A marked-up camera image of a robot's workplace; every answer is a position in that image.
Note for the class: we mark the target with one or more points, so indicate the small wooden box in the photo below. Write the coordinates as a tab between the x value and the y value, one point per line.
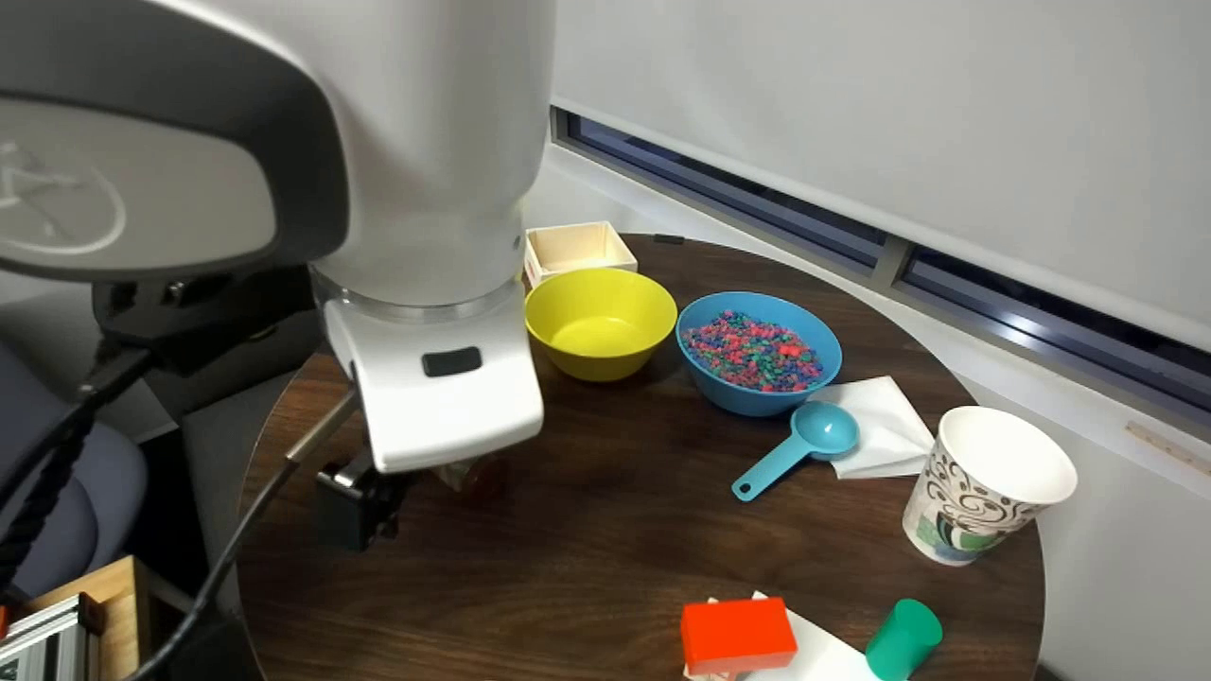
579	248

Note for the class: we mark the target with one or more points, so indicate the window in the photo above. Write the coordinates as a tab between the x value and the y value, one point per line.
1041	322

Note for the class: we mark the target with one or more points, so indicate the green plastic cup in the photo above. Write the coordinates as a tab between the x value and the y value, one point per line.
903	638

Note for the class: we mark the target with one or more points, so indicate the white roller blind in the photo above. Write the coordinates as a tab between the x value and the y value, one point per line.
899	113

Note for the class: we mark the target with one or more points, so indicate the patterned paper cup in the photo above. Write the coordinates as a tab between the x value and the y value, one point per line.
974	501

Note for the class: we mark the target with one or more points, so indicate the white paper sheet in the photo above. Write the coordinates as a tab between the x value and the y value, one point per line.
823	657

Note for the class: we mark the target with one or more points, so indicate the blue-grey chair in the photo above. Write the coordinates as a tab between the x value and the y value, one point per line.
85	501

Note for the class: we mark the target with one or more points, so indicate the teal measuring scoop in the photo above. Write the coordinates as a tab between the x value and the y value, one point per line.
823	430

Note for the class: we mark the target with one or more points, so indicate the small black clip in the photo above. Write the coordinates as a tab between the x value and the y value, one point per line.
668	238

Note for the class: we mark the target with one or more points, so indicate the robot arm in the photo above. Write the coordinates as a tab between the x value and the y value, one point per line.
426	142

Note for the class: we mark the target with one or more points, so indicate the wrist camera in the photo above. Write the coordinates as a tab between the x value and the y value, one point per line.
208	317

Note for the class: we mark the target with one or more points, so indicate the white paper napkin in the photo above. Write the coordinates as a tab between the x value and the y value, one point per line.
889	426

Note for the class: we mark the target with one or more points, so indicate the orange block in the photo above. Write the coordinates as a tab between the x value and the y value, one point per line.
738	634

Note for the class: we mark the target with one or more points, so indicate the blue bowl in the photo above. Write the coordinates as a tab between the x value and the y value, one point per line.
757	397

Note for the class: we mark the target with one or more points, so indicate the yellow bowl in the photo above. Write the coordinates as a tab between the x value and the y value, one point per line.
596	326

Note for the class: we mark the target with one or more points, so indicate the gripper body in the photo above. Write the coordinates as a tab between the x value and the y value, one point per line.
355	506

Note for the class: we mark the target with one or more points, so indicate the heap of colourful beads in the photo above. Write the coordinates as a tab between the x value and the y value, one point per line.
752	352

